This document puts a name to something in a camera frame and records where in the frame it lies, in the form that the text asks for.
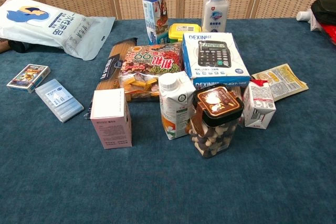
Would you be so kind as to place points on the clear plastic pack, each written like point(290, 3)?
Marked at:
point(59, 100)

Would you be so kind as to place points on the white screw cap drink carton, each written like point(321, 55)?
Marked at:
point(174, 106)

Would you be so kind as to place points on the colourful snack mix bag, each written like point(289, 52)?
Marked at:
point(152, 66)

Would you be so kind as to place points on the clear biscuit jar brown lid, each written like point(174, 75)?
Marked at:
point(215, 124)

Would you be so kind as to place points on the pink white carton box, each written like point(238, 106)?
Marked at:
point(111, 119)

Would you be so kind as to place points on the blue calculator box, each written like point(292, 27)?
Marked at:
point(214, 58)

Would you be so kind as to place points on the spaghetti pasta packet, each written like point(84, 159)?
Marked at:
point(111, 69)

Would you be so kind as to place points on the yellow green lidded tub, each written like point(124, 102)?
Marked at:
point(181, 33)

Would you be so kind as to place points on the tall blue white box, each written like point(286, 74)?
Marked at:
point(155, 18)

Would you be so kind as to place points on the small white red milk carton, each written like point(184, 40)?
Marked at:
point(258, 106)

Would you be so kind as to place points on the white hand soap bottle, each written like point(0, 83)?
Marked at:
point(215, 11)

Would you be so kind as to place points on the flat yellow printed sachet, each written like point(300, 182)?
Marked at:
point(282, 79)

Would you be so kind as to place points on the playing card box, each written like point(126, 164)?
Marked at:
point(27, 77)

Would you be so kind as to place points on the white bedding supplies bag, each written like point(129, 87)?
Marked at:
point(39, 27)

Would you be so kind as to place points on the dark object under bag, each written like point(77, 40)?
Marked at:
point(19, 46)

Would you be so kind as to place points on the white plastic bottle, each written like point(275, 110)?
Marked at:
point(304, 15)

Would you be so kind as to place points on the red package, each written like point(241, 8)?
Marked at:
point(329, 32)

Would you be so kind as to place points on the black bag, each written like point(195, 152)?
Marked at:
point(325, 9)

